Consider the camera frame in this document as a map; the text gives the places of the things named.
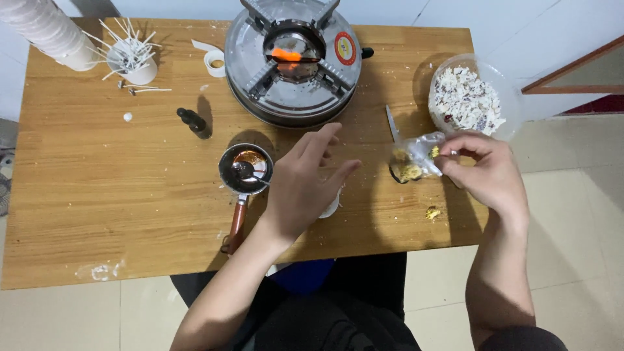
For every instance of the person's left hand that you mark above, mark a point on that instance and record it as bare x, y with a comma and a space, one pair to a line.
297, 195

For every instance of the person's right hand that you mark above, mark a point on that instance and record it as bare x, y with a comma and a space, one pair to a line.
492, 180

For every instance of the clear bag of dried flowers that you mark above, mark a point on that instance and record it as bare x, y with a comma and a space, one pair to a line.
419, 156

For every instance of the small white paper cup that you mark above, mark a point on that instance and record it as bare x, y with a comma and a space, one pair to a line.
332, 204

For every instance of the metal spoon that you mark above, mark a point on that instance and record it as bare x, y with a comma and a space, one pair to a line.
246, 171

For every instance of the yellow dried flower piece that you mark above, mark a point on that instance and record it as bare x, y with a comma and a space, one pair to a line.
432, 213

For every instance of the blue cloth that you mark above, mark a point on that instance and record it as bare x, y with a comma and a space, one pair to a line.
304, 275

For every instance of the white wax flakes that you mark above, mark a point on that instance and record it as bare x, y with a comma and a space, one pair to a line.
465, 102

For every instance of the clear plastic tub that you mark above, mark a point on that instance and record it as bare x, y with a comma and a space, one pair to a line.
507, 92

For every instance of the dark dropper bottle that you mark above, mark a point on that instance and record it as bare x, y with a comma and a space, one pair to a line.
196, 124

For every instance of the round silver stove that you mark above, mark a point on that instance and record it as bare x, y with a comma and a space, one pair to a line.
292, 63

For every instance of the white tape roll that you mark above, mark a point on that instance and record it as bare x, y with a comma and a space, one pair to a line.
213, 62

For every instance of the person's black sleeve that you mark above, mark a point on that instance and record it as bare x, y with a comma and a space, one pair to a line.
524, 340

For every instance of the loose white candle wick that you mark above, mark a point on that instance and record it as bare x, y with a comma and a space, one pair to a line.
151, 90
144, 87

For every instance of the white wax drop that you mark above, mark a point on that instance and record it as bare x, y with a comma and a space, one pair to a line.
127, 117

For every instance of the bunch of white candle wicks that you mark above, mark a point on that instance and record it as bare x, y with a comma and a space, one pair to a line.
127, 48

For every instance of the grey floor mat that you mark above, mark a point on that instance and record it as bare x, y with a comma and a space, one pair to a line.
5, 170

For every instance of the stack of white paper cups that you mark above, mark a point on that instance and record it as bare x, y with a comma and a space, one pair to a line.
51, 29

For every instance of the brown wooden frame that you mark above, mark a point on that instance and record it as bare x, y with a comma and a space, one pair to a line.
575, 83

